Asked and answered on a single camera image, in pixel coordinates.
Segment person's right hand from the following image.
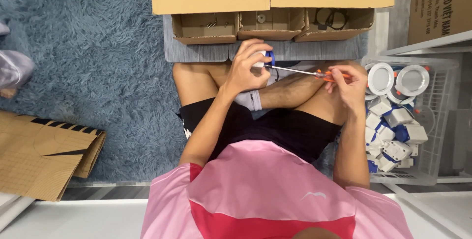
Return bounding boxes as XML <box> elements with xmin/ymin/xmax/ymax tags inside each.
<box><xmin>324</xmin><ymin>64</ymin><xmax>369</xmax><ymax>111</ymax></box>

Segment person's left hand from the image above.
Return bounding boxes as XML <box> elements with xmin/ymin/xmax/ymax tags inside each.
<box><xmin>221</xmin><ymin>39</ymin><xmax>274</xmax><ymax>97</ymax></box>

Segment white blue driver box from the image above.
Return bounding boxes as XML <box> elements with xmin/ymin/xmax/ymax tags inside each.
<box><xmin>252</xmin><ymin>50</ymin><xmax>276</xmax><ymax>69</ymax></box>

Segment orange handle screwdriver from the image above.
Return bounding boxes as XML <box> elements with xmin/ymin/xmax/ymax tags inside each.
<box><xmin>264</xmin><ymin>64</ymin><xmax>352</xmax><ymax>83</ymax></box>

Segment white sock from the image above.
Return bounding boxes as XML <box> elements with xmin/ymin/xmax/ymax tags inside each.
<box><xmin>234</xmin><ymin>89</ymin><xmax>263</xmax><ymax>111</ymax></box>

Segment round white downlight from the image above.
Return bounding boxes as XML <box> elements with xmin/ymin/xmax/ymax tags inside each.
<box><xmin>395</xmin><ymin>64</ymin><xmax>430</xmax><ymax>97</ymax></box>
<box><xmin>367</xmin><ymin>62</ymin><xmax>395</xmax><ymax>96</ymax></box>
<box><xmin>386</xmin><ymin>89</ymin><xmax>417</xmax><ymax>106</ymax></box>

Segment person's left leg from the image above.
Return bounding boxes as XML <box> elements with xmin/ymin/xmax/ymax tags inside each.
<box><xmin>172</xmin><ymin>61</ymin><xmax>282</xmax><ymax>107</ymax></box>

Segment person's leg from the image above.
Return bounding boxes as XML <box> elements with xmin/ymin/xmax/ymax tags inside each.
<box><xmin>172</xmin><ymin>61</ymin><xmax>282</xmax><ymax>107</ymax></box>
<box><xmin>258</xmin><ymin>60</ymin><xmax>369</xmax><ymax>126</ymax></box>

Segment person's right leg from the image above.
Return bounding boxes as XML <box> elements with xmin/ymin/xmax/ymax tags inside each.
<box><xmin>258</xmin><ymin>60</ymin><xmax>369</xmax><ymax>126</ymax></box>

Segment grey ribbed mat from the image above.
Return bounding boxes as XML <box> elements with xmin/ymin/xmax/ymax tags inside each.
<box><xmin>163</xmin><ymin>14</ymin><xmax>369</xmax><ymax>63</ymax></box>

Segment small metal screws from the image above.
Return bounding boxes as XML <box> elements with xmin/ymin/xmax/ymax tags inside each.
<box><xmin>206</xmin><ymin>17</ymin><xmax>229</xmax><ymax>29</ymax></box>

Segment small cardboard box with screws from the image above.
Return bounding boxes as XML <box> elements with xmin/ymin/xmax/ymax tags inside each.
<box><xmin>171</xmin><ymin>12</ymin><xmax>240</xmax><ymax>45</ymax></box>

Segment small cardboard box with disc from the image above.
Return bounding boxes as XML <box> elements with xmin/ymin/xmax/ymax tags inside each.
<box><xmin>237</xmin><ymin>8</ymin><xmax>306</xmax><ymax>41</ymax></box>

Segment heap of driver units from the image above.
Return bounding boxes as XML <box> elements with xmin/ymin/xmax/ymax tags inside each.
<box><xmin>364</xmin><ymin>96</ymin><xmax>429</xmax><ymax>173</ymax></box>

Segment black shorts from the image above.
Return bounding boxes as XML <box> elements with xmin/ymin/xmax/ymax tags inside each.
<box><xmin>178</xmin><ymin>97</ymin><xmax>343</xmax><ymax>164</ymax></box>

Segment white plastic basket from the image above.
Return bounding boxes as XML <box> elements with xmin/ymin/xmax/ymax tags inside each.
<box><xmin>361</xmin><ymin>55</ymin><xmax>460</xmax><ymax>187</ymax></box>

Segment printed brown cardboard carton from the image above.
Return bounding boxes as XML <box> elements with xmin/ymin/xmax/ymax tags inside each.
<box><xmin>407</xmin><ymin>0</ymin><xmax>472</xmax><ymax>46</ymax></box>

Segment pink and red shirt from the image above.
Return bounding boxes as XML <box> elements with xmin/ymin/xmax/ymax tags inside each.
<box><xmin>140</xmin><ymin>139</ymin><xmax>414</xmax><ymax>239</ymax></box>

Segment blue shaggy rug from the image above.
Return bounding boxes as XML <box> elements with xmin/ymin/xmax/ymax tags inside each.
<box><xmin>0</xmin><ymin>0</ymin><xmax>338</xmax><ymax>185</ymax></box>

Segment flattened brown cardboard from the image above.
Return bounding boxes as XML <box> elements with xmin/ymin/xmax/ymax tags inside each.
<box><xmin>0</xmin><ymin>110</ymin><xmax>107</xmax><ymax>202</ymax></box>

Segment small cardboard box with cables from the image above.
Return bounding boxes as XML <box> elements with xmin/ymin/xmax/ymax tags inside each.
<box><xmin>294</xmin><ymin>8</ymin><xmax>375</xmax><ymax>43</ymax></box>

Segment black cables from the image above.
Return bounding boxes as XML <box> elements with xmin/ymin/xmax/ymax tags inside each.
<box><xmin>314</xmin><ymin>8</ymin><xmax>349</xmax><ymax>31</ymax></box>

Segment white shelf frame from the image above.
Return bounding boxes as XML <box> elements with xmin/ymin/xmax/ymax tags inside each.
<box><xmin>379</xmin><ymin>30</ymin><xmax>472</xmax><ymax>57</ymax></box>

